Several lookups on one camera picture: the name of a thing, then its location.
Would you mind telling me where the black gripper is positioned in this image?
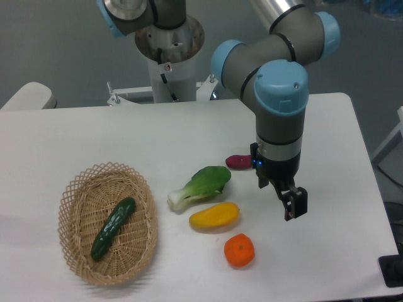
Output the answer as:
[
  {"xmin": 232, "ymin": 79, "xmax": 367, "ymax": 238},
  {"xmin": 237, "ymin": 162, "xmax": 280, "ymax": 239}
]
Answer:
[{"xmin": 250, "ymin": 143, "xmax": 307, "ymax": 221}]

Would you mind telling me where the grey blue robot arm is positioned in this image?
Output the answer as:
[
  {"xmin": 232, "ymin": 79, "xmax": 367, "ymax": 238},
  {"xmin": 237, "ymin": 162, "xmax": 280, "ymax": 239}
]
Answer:
[{"xmin": 97, "ymin": 1, "xmax": 341, "ymax": 220}]

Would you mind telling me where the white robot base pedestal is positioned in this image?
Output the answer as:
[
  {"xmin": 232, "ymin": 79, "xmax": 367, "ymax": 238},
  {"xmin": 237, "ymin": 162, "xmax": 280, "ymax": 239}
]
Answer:
[{"xmin": 107, "ymin": 15, "xmax": 218, "ymax": 106}]

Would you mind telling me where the white metal frame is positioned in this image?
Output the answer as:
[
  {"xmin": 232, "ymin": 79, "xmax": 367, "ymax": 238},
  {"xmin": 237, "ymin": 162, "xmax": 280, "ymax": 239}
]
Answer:
[{"xmin": 370, "ymin": 106, "xmax": 402, "ymax": 166}]

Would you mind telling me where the yellow mango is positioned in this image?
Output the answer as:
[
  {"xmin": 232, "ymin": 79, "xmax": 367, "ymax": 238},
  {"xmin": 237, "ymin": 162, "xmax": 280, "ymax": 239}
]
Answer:
[{"xmin": 189, "ymin": 202, "xmax": 240, "ymax": 229}]

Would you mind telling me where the orange tangerine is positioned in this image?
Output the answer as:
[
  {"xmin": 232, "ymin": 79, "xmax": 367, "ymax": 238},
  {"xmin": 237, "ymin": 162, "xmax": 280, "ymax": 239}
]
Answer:
[{"xmin": 224, "ymin": 233, "xmax": 255, "ymax": 268}]

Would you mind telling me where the green cucumber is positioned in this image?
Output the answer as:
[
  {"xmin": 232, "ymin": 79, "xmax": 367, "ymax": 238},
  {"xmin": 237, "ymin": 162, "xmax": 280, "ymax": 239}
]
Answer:
[{"xmin": 91, "ymin": 197, "xmax": 136, "ymax": 262}]

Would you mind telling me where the green bok choy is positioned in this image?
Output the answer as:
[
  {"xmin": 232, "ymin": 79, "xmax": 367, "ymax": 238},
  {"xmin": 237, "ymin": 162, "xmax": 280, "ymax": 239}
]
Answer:
[{"xmin": 167, "ymin": 166, "xmax": 232, "ymax": 213}]

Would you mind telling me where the white chair armrest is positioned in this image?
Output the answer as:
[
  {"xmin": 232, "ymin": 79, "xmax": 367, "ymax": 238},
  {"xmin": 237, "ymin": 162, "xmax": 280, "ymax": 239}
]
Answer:
[{"xmin": 1, "ymin": 82, "xmax": 57, "ymax": 112}]

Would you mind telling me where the black table clamp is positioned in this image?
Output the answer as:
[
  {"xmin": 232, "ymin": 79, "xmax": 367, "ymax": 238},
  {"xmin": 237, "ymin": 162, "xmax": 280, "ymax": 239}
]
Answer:
[{"xmin": 378, "ymin": 254, "xmax": 402, "ymax": 288}]

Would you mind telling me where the purple sweet potato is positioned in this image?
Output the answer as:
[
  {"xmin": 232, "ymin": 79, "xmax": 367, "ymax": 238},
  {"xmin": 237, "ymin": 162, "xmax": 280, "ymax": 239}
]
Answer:
[{"xmin": 225, "ymin": 155, "xmax": 252, "ymax": 171}]

